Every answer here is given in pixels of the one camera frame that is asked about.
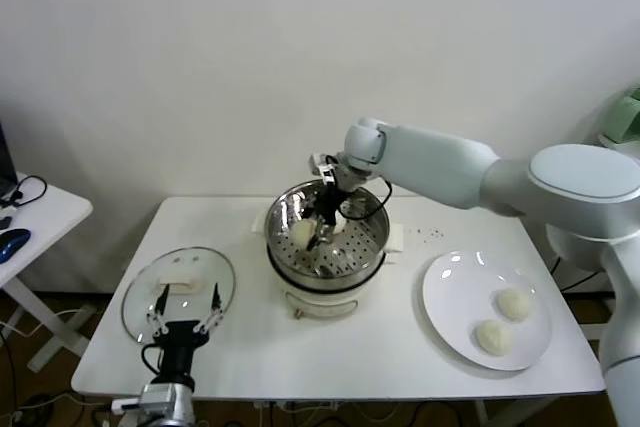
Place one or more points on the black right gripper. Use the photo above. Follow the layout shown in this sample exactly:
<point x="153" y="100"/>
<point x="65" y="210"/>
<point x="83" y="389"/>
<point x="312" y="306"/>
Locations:
<point x="329" y="204"/>

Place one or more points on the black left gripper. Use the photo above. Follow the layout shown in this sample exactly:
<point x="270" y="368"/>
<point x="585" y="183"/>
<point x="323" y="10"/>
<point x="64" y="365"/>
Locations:
<point x="177" y="347"/>

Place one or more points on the white steamed baozi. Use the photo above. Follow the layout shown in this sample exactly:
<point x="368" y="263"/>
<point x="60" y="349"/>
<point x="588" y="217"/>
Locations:
<point x="341" y="226"/>
<point x="513" y="304"/>
<point x="302" y="234"/>
<point x="493" y="337"/>

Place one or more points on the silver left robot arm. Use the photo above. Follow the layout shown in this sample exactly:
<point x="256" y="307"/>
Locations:
<point x="167" y="404"/>

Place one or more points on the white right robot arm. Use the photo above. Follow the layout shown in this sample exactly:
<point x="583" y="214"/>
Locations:
<point x="440" y="167"/>

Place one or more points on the stainless steel steamer basket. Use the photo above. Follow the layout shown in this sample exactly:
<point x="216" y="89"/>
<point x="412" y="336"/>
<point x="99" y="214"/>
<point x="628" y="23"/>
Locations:
<point x="365" y="242"/>

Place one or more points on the glass pot lid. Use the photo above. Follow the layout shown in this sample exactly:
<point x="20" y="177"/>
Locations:
<point x="145" y="297"/>

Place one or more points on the white electric cooker base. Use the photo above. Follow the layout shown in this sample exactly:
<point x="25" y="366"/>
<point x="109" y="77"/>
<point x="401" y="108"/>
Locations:
<point x="325" y="299"/>

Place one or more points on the white round plate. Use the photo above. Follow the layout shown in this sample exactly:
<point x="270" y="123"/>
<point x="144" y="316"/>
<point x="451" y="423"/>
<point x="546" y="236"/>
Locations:
<point x="460" y="292"/>

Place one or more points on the white side table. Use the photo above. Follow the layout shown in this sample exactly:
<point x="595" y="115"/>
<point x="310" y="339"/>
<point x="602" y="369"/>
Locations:
<point x="55" y="217"/>

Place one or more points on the blue computer mouse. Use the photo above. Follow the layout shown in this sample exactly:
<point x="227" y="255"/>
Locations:
<point x="12" y="242"/>

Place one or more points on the black laptop screen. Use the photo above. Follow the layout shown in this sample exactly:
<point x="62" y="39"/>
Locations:
<point x="6" y="162"/>

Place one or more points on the pale green box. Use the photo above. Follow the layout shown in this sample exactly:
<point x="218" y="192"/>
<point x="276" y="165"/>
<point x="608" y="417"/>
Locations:
<point x="622" y="119"/>

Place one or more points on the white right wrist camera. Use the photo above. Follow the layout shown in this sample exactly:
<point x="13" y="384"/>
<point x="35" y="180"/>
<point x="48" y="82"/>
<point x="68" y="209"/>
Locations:
<point x="321" y="166"/>

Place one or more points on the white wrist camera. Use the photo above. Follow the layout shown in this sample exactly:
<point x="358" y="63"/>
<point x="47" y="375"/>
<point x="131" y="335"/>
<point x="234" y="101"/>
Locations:
<point x="321" y="166"/>
<point x="125" y="404"/>

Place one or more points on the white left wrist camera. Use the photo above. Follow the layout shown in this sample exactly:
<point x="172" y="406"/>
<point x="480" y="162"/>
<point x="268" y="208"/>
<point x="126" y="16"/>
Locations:
<point x="125" y="404"/>

